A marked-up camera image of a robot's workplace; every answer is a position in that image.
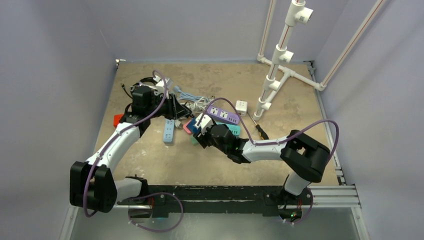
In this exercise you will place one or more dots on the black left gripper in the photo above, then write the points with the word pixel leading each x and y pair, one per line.
pixel 175 110

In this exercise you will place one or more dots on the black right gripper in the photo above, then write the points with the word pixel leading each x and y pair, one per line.
pixel 202 135

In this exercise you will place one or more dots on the blue block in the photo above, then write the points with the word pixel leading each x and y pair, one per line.
pixel 194 129

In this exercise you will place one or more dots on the purple power strip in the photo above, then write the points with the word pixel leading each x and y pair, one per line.
pixel 223 116

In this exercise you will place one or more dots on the white cube power socket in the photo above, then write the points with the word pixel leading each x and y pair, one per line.
pixel 241 107

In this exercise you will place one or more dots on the red cube socket adapter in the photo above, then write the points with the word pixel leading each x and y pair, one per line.
pixel 116 119

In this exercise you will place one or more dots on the green block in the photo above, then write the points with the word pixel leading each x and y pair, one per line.
pixel 193 140

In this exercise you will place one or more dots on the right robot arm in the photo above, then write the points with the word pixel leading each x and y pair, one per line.
pixel 306 156

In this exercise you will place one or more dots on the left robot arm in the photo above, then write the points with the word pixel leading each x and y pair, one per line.
pixel 92 185

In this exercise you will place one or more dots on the teal power strip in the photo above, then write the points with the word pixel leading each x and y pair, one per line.
pixel 235 129

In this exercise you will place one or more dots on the pink cube adapter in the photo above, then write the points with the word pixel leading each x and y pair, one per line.
pixel 188 127

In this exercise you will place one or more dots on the light blue power strip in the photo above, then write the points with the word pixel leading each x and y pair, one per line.
pixel 168 132

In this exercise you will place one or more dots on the yellow black screwdriver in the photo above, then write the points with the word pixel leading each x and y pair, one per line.
pixel 260 130

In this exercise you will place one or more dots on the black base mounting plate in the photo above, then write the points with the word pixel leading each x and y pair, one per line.
pixel 268 201

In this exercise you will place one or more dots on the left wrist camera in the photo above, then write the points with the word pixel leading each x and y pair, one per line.
pixel 162 85

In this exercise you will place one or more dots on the red handled adjustable wrench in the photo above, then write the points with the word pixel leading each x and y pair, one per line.
pixel 138 85

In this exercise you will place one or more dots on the aluminium frame rail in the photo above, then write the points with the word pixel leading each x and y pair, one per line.
pixel 335 214

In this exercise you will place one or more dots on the white PVC pipe frame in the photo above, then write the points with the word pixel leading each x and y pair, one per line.
pixel 297 13

